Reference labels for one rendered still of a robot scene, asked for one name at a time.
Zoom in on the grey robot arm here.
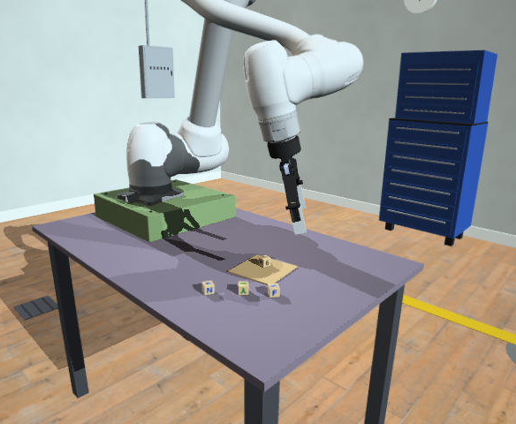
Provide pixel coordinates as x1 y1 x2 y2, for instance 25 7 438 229
118 0 363 206

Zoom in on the beige letter block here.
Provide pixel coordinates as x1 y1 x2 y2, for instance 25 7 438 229
259 255 270 268
268 284 280 298
238 282 248 295
202 281 215 295

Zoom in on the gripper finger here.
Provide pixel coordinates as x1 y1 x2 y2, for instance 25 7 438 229
292 156 306 209
279 162 307 235

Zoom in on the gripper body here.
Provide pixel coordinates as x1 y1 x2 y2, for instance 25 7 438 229
267 135 301 176

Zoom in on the tan flat mat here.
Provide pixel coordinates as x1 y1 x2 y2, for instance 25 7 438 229
228 254 297 285

